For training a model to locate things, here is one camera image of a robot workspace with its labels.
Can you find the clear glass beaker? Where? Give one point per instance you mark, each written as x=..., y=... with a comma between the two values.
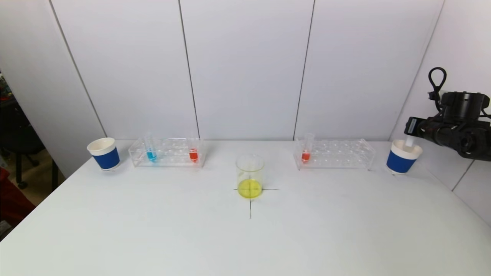
x=250, y=188

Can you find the test tube with red liquid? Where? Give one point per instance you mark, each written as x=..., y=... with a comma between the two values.
x=305, y=156
x=193, y=155

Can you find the red fabric object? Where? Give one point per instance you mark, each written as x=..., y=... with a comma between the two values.
x=13, y=199

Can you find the black office chair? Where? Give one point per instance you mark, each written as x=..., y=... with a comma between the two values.
x=19, y=142

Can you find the test tube with blue liquid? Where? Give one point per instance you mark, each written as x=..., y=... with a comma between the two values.
x=152, y=155

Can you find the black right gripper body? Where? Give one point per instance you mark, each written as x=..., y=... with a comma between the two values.
x=411, y=126

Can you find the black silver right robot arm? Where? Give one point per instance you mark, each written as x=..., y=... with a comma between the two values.
x=468, y=142

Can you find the blue white paper cup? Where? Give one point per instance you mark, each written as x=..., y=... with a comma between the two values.
x=107, y=159
x=399, y=163

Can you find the test tube with yellow pigment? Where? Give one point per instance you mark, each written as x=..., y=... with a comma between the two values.
x=409, y=142

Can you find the black metal leg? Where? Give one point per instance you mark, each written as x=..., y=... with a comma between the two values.
x=55, y=176

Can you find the clear acrylic test tube rack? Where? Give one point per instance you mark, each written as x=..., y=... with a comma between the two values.
x=330, y=157
x=172, y=159

